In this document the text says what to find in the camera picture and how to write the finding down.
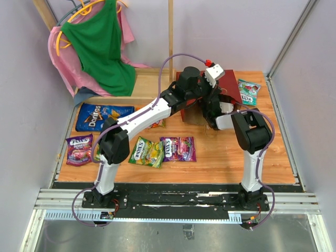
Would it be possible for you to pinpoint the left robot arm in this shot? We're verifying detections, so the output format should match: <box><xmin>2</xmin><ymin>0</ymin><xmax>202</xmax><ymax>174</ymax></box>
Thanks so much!
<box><xmin>91</xmin><ymin>65</ymin><xmax>225</xmax><ymax>208</ymax></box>

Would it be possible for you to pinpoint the wooden clothes rack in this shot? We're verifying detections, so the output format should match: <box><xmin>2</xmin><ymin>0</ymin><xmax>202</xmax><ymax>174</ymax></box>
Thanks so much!
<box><xmin>33</xmin><ymin>0</ymin><xmax>176</xmax><ymax>106</ymax></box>

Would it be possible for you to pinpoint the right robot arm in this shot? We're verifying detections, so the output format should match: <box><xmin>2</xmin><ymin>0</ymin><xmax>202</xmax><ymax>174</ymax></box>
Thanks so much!
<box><xmin>199</xmin><ymin>96</ymin><xmax>275</xmax><ymax>211</ymax></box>

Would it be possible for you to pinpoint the pink shirt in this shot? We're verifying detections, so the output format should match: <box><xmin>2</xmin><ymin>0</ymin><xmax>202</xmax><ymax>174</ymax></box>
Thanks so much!
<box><xmin>48</xmin><ymin>2</ymin><xmax>146</xmax><ymax>97</ymax></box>

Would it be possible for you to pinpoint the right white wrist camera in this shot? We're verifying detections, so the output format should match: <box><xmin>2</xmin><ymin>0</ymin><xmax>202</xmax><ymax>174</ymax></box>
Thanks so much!
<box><xmin>219</xmin><ymin>102</ymin><xmax>235</xmax><ymax>114</ymax></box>

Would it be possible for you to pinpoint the yellow green candy bag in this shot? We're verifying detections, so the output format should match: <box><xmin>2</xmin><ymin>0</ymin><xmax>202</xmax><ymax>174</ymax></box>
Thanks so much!
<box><xmin>94</xmin><ymin>145</ymin><xmax>100</xmax><ymax>161</ymax></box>
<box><xmin>128</xmin><ymin>136</ymin><xmax>164</xmax><ymax>169</ymax></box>

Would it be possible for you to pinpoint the red brown paper bag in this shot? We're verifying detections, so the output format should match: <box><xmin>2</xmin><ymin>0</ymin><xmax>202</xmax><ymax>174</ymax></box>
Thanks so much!
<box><xmin>181</xmin><ymin>69</ymin><xmax>242</xmax><ymax>130</ymax></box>

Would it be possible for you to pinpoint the purple Tops candy bag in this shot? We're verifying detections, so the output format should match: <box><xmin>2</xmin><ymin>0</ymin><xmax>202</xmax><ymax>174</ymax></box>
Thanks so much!
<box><xmin>66</xmin><ymin>134</ymin><xmax>93</xmax><ymax>166</ymax></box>

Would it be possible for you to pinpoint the orange Tops candy bag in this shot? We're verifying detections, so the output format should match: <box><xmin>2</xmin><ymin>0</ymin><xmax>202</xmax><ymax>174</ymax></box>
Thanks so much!
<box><xmin>136</xmin><ymin>111</ymin><xmax>166</xmax><ymax>129</ymax></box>

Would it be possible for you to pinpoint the yellow clothes hanger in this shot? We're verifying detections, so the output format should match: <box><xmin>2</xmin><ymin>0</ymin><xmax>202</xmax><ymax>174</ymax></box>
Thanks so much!
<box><xmin>56</xmin><ymin>0</ymin><xmax>128</xmax><ymax>57</ymax></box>

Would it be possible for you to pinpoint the teal Foxs candy bag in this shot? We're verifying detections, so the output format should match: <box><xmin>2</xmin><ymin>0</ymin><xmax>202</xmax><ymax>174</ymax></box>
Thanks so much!
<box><xmin>238</xmin><ymin>79</ymin><xmax>261</xmax><ymax>107</ymax></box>

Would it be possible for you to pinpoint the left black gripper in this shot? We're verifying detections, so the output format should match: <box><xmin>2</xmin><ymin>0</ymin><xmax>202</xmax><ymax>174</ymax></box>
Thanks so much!
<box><xmin>186</xmin><ymin>72</ymin><xmax>223</xmax><ymax>104</ymax></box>

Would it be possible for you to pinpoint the blue Doritos chip bag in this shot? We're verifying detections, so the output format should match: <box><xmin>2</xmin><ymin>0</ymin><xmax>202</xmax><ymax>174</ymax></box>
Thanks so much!
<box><xmin>75</xmin><ymin>103</ymin><xmax>135</xmax><ymax>132</ymax></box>

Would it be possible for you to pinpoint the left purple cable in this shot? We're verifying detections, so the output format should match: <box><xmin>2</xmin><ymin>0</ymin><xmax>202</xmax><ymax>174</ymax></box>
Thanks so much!
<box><xmin>70</xmin><ymin>53</ymin><xmax>211</xmax><ymax>228</ymax></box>

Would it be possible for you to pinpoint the blue grey cloth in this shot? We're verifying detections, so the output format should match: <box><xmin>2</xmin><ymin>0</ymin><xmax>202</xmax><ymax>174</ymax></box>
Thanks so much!
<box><xmin>73</xmin><ymin>87</ymin><xmax>98</xmax><ymax>107</ymax></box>

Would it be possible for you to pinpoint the green shirt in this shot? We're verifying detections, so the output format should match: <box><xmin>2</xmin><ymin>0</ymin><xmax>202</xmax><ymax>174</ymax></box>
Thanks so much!
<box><xmin>61</xmin><ymin>1</ymin><xmax>136</xmax><ymax>97</ymax></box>

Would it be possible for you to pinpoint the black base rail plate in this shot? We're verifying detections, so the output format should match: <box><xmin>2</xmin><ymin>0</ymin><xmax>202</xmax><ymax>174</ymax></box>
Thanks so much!
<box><xmin>50</xmin><ymin>183</ymin><xmax>271</xmax><ymax>224</ymax></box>

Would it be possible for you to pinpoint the aluminium frame post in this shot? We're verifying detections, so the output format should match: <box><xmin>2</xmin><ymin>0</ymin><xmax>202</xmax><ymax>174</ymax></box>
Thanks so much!
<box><xmin>266</xmin><ymin>0</ymin><xmax>319</xmax><ymax>79</ymax></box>

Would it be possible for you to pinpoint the dark green clothes hanger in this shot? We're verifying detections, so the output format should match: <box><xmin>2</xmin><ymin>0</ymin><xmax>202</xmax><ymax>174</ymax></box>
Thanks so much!
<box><xmin>56</xmin><ymin>1</ymin><xmax>82</xmax><ymax>26</ymax></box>

